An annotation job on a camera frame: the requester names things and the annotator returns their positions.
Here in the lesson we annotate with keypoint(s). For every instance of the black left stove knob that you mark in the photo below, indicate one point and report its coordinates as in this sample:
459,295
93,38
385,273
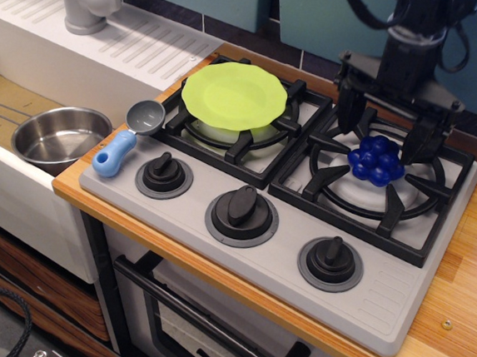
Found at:
164,177

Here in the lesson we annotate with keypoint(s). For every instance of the black left burner grate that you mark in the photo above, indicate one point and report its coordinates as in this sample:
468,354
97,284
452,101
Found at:
253,156

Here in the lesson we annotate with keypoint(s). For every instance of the grey spoon blue handle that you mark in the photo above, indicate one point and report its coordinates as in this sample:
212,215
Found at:
143,118

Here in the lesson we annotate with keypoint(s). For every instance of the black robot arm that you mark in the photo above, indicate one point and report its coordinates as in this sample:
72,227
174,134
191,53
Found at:
422,17

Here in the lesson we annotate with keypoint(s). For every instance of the blue toy blueberry cluster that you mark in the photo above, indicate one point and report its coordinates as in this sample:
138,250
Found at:
377,160

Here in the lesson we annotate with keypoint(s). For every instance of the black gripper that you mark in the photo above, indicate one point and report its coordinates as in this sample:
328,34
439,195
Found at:
403,81

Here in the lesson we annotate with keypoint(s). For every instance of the grey toy stove top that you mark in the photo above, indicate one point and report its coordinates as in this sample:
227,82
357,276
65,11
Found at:
376,314

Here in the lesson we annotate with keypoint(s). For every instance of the white toy sink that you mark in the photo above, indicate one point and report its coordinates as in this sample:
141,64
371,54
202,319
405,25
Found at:
137,56

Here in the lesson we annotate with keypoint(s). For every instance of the oven door with handle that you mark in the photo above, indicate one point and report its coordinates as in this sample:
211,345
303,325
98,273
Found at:
174,314

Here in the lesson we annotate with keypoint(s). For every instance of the stainless steel pot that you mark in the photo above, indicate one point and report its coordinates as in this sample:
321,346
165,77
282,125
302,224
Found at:
54,139

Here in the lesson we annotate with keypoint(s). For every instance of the black burner grate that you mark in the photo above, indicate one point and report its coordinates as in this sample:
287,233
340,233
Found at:
405,211
253,156

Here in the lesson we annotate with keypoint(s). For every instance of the green plastic plate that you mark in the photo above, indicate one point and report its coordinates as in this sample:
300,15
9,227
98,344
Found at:
234,96

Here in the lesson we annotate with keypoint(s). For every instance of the black right stove knob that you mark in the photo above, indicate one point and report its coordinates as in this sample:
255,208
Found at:
330,264

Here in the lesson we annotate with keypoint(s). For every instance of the wooden drawer fronts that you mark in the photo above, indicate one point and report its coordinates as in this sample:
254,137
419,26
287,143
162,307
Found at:
63,307

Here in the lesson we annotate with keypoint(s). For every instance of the black middle stove knob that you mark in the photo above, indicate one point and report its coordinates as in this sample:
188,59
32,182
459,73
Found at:
242,218

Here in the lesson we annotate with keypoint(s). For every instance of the black right burner grate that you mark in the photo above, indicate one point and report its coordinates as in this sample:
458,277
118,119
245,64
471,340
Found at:
405,211

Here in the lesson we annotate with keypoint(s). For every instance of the black stove knob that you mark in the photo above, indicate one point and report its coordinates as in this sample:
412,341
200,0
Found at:
330,264
164,177
242,218

